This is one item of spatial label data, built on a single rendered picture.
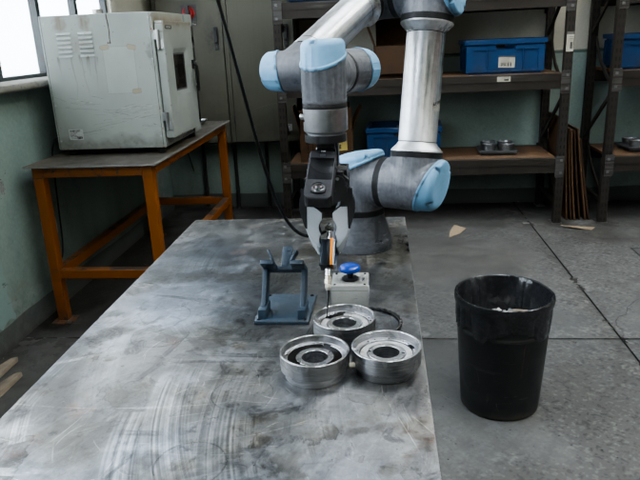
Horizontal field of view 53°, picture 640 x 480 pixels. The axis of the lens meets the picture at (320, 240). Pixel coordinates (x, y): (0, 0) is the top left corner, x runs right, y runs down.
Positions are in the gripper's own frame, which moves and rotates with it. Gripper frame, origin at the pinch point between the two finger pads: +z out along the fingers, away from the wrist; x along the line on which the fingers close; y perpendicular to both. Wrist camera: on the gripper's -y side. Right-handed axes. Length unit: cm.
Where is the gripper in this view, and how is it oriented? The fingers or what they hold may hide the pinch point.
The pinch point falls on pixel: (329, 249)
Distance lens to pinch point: 113.2
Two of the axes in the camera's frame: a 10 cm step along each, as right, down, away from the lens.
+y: 1.1, -3.1, 9.5
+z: 0.4, 9.5, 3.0
